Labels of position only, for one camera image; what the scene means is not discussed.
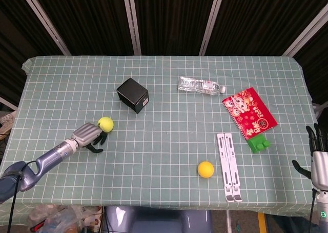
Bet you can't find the green building block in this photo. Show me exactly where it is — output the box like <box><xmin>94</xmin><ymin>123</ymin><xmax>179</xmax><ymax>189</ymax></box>
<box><xmin>247</xmin><ymin>134</ymin><xmax>271</xmax><ymax>154</ymax></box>

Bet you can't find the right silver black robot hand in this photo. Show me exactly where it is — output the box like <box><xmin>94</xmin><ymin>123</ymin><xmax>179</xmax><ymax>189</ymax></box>
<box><xmin>292</xmin><ymin>123</ymin><xmax>328</xmax><ymax>192</ymax></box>

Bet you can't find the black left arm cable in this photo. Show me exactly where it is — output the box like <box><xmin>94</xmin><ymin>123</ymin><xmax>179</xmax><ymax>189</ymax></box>
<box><xmin>6</xmin><ymin>160</ymin><xmax>39</xmax><ymax>233</ymax></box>

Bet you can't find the silver partition frame post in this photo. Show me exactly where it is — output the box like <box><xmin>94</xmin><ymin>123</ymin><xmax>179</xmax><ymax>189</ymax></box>
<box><xmin>121</xmin><ymin>0</ymin><xmax>142</xmax><ymax>56</ymax></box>
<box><xmin>16</xmin><ymin>0</ymin><xmax>72</xmax><ymax>56</ymax></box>
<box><xmin>198</xmin><ymin>0</ymin><xmax>233</xmax><ymax>56</ymax></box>
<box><xmin>283</xmin><ymin>6</ymin><xmax>328</xmax><ymax>57</ymax></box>

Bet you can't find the green grid tablecloth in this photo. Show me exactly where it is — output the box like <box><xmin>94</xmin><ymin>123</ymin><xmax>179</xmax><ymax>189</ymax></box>
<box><xmin>0</xmin><ymin>55</ymin><xmax>328</xmax><ymax>217</ymax></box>

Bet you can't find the clear plastic bag clutter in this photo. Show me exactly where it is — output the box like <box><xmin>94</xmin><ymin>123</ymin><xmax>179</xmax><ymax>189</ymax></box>
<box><xmin>25</xmin><ymin>204</ymin><xmax>103</xmax><ymax>233</ymax></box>

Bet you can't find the clear plastic water bottle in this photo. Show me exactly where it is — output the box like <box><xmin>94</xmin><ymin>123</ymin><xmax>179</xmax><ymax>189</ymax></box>
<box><xmin>177</xmin><ymin>76</ymin><xmax>227</xmax><ymax>96</ymax></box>

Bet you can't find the white sneaker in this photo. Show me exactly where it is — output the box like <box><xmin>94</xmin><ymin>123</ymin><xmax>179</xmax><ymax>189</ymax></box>
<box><xmin>0</xmin><ymin>111</ymin><xmax>17</xmax><ymax>131</ymax></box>

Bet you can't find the white folding laptop stand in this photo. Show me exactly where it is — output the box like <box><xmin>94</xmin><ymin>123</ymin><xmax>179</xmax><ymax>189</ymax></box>
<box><xmin>216</xmin><ymin>132</ymin><xmax>243</xmax><ymax>202</ymax></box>

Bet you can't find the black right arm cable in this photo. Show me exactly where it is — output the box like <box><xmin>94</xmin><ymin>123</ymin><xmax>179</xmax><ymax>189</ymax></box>
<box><xmin>308</xmin><ymin>188</ymin><xmax>316</xmax><ymax>233</ymax></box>

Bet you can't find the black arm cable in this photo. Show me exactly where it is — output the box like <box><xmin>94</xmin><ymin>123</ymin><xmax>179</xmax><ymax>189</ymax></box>
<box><xmin>308</xmin><ymin>188</ymin><xmax>316</xmax><ymax>233</ymax></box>
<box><xmin>6</xmin><ymin>160</ymin><xmax>39</xmax><ymax>233</ymax></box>

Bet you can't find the black cardboard box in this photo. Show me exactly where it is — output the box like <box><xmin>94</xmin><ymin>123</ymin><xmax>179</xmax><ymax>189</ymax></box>
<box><xmin>116</xmin><ymin>77</ymin><xmax>150</xmax><ymax>114</ymax></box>

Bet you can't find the orange-yellow smooth ball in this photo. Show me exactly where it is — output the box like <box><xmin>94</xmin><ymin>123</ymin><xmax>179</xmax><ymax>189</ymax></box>
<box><xmin>197</xmin><ymin>161</ymin><xmax>215</xmax><ymax>179</ymax></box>

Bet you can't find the yellow-green tennis ball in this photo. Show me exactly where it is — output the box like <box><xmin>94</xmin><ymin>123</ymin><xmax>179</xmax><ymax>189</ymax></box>
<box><xmin>97</xmin><ymin>116</ymin><xmax>114</xmax><ymax>133</ymax></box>

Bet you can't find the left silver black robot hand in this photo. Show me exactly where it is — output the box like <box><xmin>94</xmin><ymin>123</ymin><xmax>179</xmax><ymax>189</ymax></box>
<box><xmin>71</xmin><ymin>122</ymin><xmax>108</xmax><ymax>154</ymax></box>

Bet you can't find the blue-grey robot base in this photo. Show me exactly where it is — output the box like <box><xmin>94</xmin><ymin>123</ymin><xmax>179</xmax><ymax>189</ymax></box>
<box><xmin>104</xmin><ymin>206</ymin><xmax>213</xmax><ymax>233</ymax></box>

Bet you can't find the red spiral notebook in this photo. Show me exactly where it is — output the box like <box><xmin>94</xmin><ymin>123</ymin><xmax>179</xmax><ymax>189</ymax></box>
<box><xmin>221</xmin><ymin>87</ymin><xmax>279</xmax><ymax>141</ymax></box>

